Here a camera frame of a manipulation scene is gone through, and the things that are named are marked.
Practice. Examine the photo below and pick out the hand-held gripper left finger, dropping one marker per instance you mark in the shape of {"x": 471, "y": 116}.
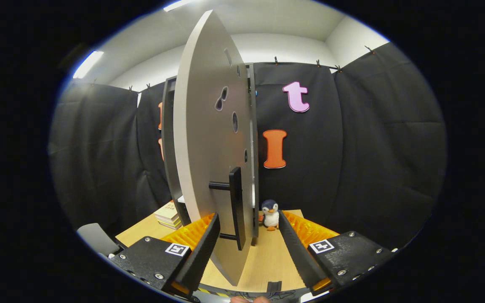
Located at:
{"x": 202, "y": 252}

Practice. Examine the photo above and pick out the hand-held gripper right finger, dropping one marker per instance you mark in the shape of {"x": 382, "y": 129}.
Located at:
{"x": 299, "y": 252}

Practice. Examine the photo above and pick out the beige shoe cabinet door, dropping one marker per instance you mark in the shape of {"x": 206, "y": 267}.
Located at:
{"x": 200, "y": 147}

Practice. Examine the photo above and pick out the dark grey shoe cabinet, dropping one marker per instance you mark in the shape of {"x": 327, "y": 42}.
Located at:
{"x": 167, "y": 147}

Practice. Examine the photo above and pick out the penguin plush toy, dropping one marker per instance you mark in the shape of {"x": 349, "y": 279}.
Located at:
{"x": 271, "y": 216}

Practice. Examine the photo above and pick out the cream paperback book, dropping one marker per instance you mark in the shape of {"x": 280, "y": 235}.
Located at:
{"x": 167, "y": 210}

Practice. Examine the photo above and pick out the black backdrop cloth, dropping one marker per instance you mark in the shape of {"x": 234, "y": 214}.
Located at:
{"x": 352, "y": 168}

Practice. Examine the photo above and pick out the narrow ceiling light strip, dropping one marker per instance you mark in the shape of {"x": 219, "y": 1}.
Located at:
{"x": 87, "y": 65}

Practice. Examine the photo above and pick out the wide ceiling light panel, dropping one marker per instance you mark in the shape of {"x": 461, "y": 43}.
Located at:
{"x": 177, "y": 5}

